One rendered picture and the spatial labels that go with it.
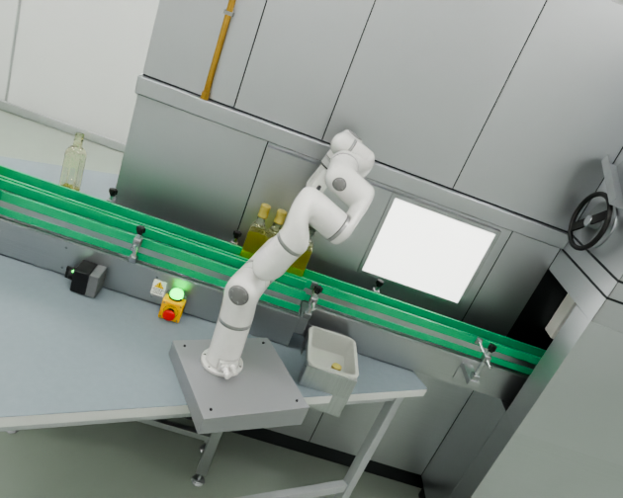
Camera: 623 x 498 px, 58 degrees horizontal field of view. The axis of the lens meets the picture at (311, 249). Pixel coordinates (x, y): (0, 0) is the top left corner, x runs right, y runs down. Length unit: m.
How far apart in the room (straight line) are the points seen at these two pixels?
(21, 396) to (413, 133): 1.42
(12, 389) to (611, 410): 1.87
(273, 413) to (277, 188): 0.81
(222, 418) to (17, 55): 4.42
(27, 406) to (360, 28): 1.44
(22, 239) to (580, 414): 1.96
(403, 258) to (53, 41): 3.94
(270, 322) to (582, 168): 1.22
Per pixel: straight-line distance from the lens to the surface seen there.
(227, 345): 1.63
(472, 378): 2.12
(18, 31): 5.51
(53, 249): 2.01
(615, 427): 2.34
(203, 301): 1.94
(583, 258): 2.17
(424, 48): 1.98
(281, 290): 1.90
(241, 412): 1.59
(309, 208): 1.43
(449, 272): 2.20
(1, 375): 1.64
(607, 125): 2.21
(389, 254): 2.13
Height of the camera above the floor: 1.85
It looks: 24 degrees down
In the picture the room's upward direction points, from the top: 22 degrees clockwise
